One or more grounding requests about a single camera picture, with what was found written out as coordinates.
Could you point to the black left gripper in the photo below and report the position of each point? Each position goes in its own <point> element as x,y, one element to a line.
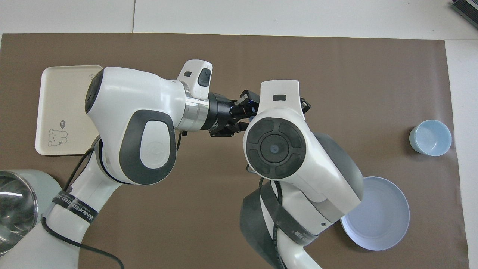
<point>220,114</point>

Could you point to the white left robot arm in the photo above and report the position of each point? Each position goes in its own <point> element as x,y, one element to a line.
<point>130,97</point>

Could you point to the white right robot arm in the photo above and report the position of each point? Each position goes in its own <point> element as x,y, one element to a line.
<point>317,168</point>

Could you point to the cream tray with bear print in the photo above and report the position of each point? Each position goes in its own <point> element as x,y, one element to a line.
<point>63,101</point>

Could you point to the brown table mat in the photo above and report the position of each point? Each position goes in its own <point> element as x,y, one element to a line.
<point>373,74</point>

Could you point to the light blue bowl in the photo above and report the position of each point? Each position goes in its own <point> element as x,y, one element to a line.
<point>431,136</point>

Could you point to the periwinkle blue plate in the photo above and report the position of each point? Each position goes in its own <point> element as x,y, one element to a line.
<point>381,216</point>

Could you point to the dark grey device corner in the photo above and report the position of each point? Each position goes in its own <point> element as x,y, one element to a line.
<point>466,11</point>

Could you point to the pale green cooking pot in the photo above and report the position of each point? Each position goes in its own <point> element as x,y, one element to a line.
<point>46,183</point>

